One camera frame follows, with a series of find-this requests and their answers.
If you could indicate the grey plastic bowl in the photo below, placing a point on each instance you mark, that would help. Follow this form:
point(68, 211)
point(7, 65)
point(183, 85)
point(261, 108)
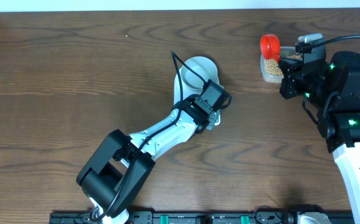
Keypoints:
point(204, 67)

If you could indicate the red measuring scoop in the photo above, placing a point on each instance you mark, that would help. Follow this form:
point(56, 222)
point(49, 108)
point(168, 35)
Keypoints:
point(270, 47)

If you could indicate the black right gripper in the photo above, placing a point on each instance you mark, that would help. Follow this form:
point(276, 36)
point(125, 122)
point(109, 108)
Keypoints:
point(291, 68)

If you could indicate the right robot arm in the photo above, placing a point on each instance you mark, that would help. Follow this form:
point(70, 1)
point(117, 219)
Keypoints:
point(333, 88)

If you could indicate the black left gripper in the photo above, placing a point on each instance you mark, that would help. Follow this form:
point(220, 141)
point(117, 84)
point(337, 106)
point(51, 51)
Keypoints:
point(210, 120)

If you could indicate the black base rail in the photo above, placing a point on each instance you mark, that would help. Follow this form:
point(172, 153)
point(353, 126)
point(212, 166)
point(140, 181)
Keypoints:
point(263, 214)

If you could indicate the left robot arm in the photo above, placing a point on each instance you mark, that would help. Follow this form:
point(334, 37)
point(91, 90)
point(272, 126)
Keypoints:
point(117, 170)

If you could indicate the soybeans in container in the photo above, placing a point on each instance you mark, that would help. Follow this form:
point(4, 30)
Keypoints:
point(271, 65)

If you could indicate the clear plastic bean container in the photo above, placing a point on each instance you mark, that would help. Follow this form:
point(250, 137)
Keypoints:
point(285, 51)

